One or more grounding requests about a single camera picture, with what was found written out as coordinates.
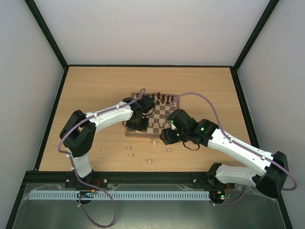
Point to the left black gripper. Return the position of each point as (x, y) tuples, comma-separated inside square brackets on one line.
[(143, 127)]

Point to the right circuit board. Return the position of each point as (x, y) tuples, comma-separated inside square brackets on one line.
[(220, 195)]

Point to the black aluminium frame rail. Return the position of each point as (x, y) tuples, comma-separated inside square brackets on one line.
[(197, 180)]

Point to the left circuit board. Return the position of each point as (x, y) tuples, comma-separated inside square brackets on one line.
[(87, 193)]

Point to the circuit board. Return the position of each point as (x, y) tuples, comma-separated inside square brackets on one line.
[(220, 195), (87, 193)]

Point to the grey slotted cable duct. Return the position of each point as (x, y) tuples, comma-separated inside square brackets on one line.
[(123, 195)]

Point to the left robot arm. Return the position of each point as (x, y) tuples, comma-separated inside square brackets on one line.
[(79, 132)]

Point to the wooden chess board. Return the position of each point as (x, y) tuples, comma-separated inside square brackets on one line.
[(156, 116)]

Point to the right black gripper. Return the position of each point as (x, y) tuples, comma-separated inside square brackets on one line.
[(167, 136)]

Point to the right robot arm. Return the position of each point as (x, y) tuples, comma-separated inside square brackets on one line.
[(263, 170)]

